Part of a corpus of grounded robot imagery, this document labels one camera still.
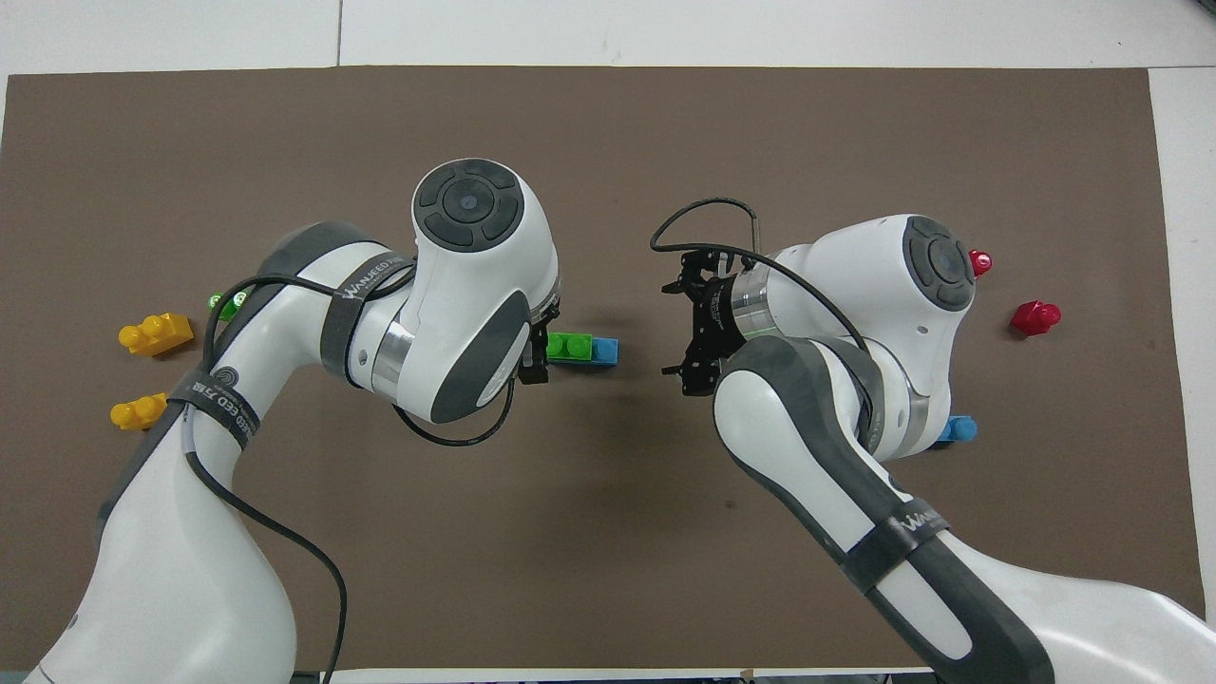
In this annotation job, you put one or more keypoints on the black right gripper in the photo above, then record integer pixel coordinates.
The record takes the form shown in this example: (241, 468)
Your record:
(714, 318)

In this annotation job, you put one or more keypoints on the brown table mat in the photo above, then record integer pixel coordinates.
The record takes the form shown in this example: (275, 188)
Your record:
(608, 142)

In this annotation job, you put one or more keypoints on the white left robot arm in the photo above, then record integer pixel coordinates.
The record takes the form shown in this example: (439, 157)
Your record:
(190, 570)

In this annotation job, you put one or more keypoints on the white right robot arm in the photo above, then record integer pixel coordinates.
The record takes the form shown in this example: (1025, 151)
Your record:
(807, 427)

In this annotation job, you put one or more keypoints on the small red toy block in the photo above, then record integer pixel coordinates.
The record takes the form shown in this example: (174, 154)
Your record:
(1034, 317)
(979, 262)

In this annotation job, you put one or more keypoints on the plain green toy block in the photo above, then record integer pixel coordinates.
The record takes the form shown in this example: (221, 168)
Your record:
(570, 347)

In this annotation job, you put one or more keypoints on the blue three-stud toy block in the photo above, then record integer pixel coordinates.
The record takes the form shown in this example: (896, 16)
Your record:
(606, 351)
(959, 430)

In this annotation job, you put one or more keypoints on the yellow toy block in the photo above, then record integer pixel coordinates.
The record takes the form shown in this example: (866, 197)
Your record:
(141, 411)
(157, 334)

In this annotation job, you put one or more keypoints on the green block with stickers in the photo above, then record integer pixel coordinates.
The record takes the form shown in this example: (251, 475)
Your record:
(228, 302)

